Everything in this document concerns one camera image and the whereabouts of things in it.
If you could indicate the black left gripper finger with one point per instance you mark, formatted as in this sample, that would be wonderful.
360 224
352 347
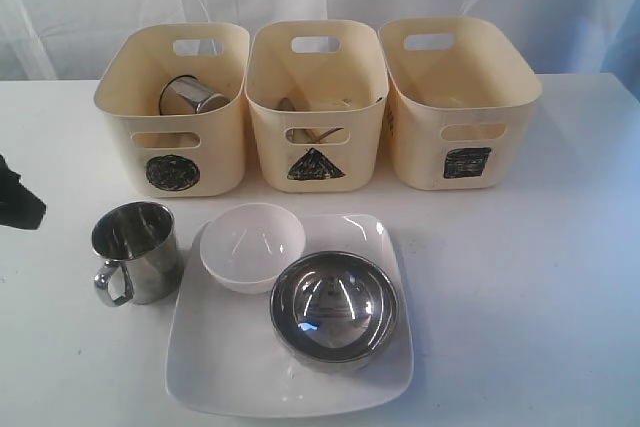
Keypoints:
20 208

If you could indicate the cream bin with circle mark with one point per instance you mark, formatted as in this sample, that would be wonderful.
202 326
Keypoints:
184 155

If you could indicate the stainless steel bowl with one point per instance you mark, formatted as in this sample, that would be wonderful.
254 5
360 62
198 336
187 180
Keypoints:
334 311

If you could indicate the steel mug with solid handle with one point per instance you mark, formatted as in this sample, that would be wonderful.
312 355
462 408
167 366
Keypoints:
141 261

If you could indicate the white plastic bowl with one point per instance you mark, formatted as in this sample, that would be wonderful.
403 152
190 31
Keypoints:
247 247

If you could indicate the cream bin with square mark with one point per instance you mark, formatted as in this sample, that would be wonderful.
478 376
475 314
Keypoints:
460 100

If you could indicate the steel cup with wire handle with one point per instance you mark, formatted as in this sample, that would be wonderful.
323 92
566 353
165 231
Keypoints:
186 95

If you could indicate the cream bin with triangle mark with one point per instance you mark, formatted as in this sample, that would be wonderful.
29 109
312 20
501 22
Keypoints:
335 74

